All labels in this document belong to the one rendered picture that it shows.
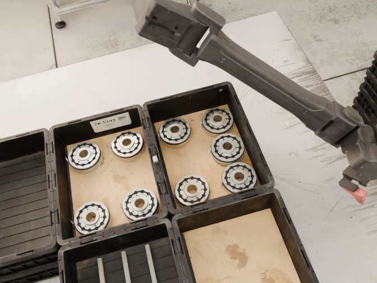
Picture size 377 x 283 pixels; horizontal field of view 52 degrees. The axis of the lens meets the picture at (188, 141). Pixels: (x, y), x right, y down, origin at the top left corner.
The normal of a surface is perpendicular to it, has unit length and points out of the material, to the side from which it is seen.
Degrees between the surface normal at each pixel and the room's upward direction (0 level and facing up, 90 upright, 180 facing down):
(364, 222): 0
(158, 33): 82
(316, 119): 73
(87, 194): 0
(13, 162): 0
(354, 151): 57
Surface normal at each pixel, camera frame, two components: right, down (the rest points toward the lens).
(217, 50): -0.16, 0.64
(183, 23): 0.09, 0.75
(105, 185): -0.07, -0.54
